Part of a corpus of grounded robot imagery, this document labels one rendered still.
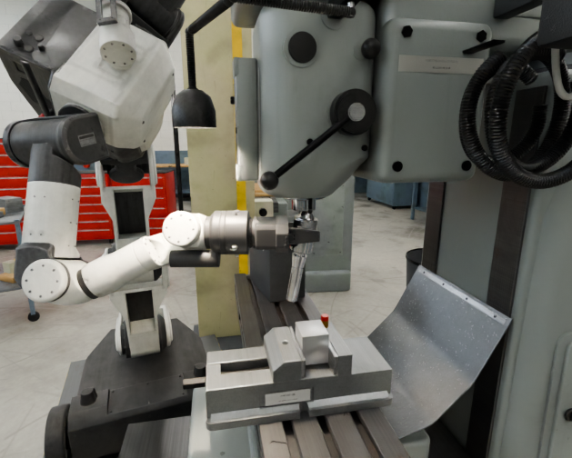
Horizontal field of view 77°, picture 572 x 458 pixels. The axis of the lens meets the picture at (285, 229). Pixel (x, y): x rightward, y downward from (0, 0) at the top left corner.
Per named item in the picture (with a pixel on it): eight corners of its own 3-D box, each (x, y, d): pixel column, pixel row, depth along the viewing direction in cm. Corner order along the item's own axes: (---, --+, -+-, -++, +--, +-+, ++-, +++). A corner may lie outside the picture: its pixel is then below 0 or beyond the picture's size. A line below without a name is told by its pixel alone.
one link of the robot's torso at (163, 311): (119, 337, 151) (115, 308, 148) (169, 328, 158) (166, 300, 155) (117, 364, 133) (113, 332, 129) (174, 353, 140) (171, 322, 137)
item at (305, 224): (290, 214, 72) (286, 242, 74) (303, 220, 69) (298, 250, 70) (308, 214, 75) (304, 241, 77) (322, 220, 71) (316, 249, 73)
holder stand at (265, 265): (269, 303, 111) (268, 241, 106) (249, 278, 131) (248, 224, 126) (305, 297, 115) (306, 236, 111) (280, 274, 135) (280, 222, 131)
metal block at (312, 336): (301, 365, 68) (302, 336, 66) (295, 348, 73) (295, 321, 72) (328, 363, 68) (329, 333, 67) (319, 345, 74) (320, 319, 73)
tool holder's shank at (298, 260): (289, 247, 74) (281, 296, 77) (298, 253, 71) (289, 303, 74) (302, 246, 76) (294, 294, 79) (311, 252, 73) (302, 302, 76)
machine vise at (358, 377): (205, 432, 62) (202, 375, 59) (207, 377, 76) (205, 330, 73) (394, 404, 68) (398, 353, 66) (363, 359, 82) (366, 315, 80)
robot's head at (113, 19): (108, 54, 75) (89, 24, 67) (106, 22, 77) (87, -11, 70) (139, 49, 75) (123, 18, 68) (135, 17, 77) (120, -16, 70)
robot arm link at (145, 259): (201, 215, 78) (145, 244, 77) (192, 207, 70) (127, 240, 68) (215, 242, 78) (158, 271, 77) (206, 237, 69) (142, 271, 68)
